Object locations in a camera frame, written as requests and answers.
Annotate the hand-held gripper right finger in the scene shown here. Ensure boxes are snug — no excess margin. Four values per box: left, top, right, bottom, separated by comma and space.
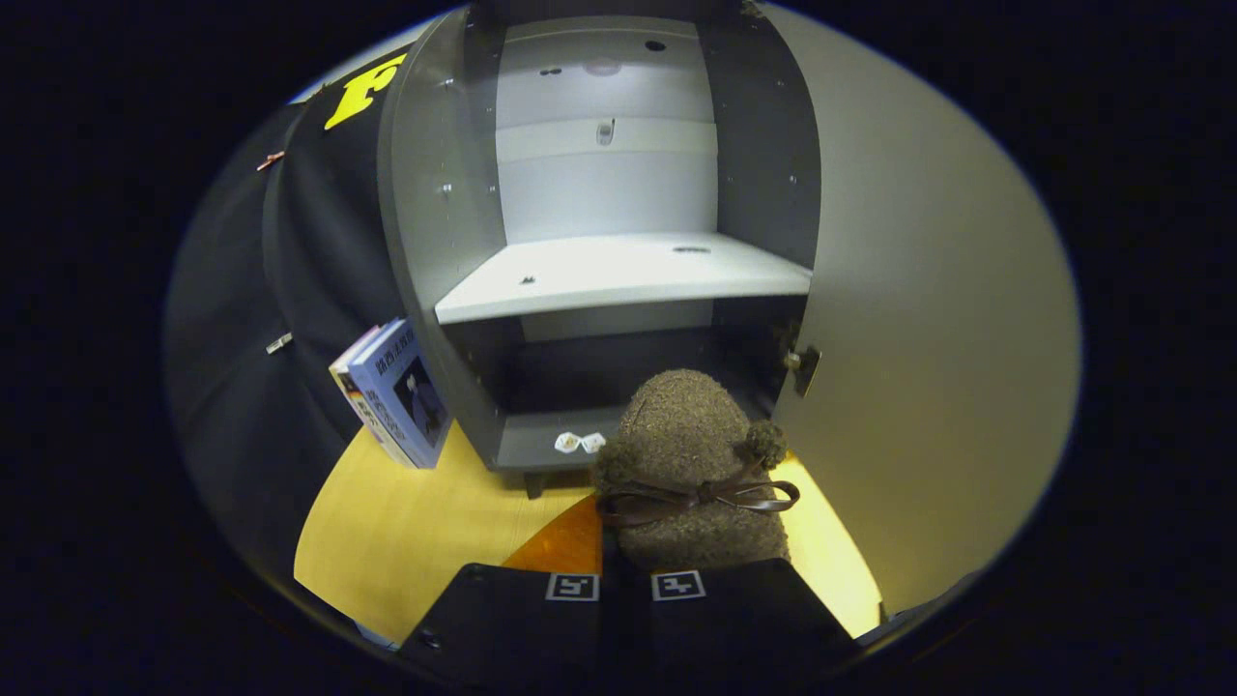
628, 558, 858, 678

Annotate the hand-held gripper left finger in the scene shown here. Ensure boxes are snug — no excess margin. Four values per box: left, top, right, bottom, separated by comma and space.
401, 495, 626, 670

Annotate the brown fuzzy shoe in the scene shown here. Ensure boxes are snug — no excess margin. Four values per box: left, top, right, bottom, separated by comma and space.
591, 368, 802, 571

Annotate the beige shoe cabinet door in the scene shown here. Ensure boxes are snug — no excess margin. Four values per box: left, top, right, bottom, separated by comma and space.
763, 5, 1081, 615

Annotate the grey shoe cabinet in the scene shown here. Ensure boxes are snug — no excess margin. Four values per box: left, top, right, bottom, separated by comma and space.
377, 0, 822, 499

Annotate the metal door hinge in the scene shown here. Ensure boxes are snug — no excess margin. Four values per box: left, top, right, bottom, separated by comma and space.
781, 343, 823, 399

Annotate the white cabinet shelf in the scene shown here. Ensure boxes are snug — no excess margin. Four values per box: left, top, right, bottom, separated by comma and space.
435, 232, 813, 326

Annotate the blue book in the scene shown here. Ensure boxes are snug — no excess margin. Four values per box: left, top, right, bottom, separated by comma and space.
346, 319, 451, 470

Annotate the white book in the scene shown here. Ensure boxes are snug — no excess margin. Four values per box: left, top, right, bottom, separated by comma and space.
329, 326, 388, 455

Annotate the black backdrop cloth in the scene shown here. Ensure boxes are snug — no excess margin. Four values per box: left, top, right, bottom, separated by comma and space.
164, 53, 465, 581

